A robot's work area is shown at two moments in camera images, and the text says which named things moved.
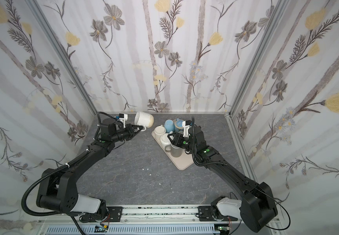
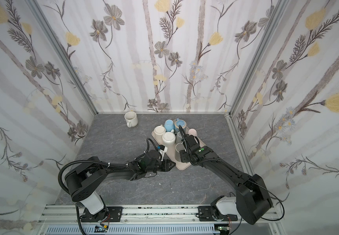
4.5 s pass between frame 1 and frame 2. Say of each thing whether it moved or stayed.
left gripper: moved
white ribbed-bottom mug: stayed
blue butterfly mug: stayed
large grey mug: moved
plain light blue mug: stayed
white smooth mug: stayed
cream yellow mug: moved
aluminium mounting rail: stayed
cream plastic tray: stayed
